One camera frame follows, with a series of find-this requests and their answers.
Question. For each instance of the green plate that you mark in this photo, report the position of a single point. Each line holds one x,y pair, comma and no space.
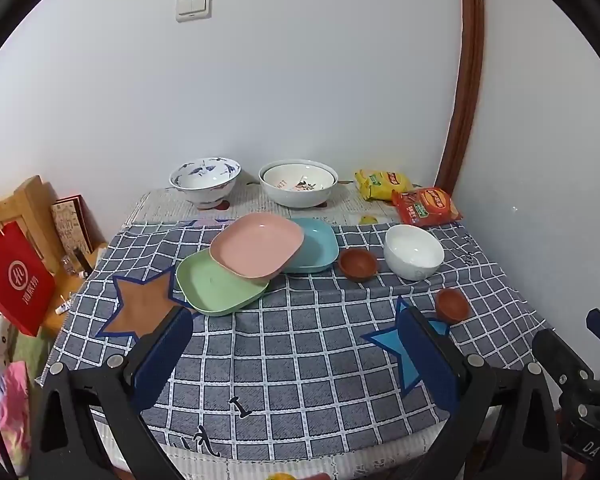
215,287

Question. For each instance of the white bowl floral print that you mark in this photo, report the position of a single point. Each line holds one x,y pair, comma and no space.
297,177

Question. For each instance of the fruit print table cover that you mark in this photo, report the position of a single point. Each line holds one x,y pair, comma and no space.
260,210

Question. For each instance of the blue plate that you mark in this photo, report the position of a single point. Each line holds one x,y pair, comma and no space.
317,247

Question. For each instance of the white light switch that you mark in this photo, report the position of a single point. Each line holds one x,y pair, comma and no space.
194,6

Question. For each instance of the pink plate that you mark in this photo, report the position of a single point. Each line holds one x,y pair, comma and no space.
257,245

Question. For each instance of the yellow chip bag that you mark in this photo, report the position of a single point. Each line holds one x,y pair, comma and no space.
380,184

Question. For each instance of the wooden chair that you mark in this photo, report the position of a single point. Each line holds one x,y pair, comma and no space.
30,200

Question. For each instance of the large white bowl scroll pattern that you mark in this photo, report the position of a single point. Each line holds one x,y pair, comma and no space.
295,199

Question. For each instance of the pink cloth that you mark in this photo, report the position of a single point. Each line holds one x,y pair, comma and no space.
14,410

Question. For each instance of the brown wooden door frame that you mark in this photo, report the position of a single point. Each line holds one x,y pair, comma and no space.
467,85

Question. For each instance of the red paper bag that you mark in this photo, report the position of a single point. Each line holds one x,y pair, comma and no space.
15,280

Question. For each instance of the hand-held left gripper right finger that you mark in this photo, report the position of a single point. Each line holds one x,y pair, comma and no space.
425,360

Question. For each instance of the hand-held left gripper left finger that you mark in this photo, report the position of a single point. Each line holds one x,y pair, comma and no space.
162,355

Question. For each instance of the brown patterned box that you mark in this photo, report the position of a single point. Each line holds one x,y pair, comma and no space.
72,227

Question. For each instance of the white bowl grey scroll pattern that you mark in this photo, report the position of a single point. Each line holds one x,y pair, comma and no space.
414,252

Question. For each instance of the red chip bag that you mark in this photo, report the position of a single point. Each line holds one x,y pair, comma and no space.
427,206

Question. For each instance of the blue patterned white bowl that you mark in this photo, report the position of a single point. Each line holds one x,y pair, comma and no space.
205,177

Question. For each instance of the grey checked tablecloth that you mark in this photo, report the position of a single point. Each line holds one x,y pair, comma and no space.
300,360

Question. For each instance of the small brown dish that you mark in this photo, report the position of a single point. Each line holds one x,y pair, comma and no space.
358,264
452,305

